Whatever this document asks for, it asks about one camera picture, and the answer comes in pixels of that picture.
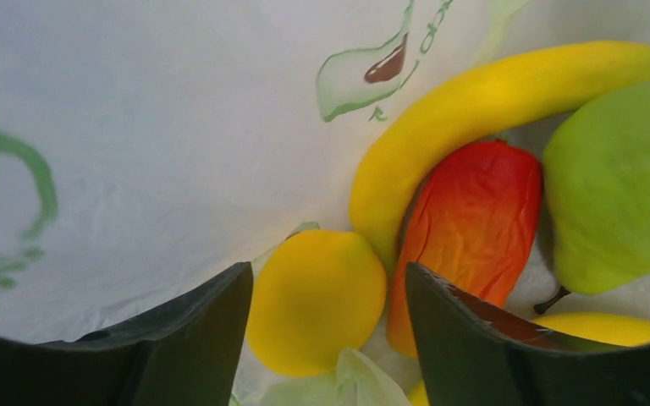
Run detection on green fake apple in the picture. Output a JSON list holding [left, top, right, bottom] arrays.
[[534, 82, 650, 314]]

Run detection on yellow fake banana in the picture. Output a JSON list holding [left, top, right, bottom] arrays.
[[410, 312, 650, 405], [349, 40, 650, 273]]

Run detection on red fake fruit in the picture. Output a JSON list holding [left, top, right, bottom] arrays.
[[386, 140, 543, 358]]

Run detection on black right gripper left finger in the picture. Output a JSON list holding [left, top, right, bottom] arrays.
[[0, 262, 253, 405]]

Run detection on yellow fake lemon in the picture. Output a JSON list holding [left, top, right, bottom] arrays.
[[245, 229, 387, 377]]

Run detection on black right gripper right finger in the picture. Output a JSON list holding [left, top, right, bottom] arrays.
[[405, 262, 650, 405]]

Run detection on green plastic bag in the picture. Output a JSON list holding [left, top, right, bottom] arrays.
[[0, 0, 650, 406]]

